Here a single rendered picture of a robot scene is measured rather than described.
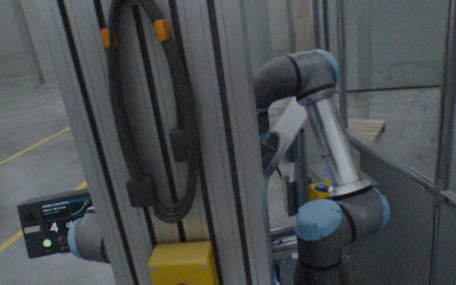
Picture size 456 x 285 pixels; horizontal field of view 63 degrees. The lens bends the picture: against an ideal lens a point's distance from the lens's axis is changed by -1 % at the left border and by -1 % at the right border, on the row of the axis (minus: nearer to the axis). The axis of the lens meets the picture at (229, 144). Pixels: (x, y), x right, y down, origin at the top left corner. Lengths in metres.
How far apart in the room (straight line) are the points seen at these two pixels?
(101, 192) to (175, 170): 0.12
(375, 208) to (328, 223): 0.16
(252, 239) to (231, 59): 0.26
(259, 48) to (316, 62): 7.74
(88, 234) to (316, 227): 0.62
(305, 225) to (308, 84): 0.37
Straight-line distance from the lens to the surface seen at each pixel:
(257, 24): 8.75
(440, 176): 1.66
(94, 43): 0.51
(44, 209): 1.41
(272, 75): 1.01
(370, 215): 1.05
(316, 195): 1.48
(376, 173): 2.09
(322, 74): 1.06
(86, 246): 1.13
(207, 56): 0.47
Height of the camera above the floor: 1.78
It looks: 20 degrees down
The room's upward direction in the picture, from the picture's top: 8 degrees counter-clockwise
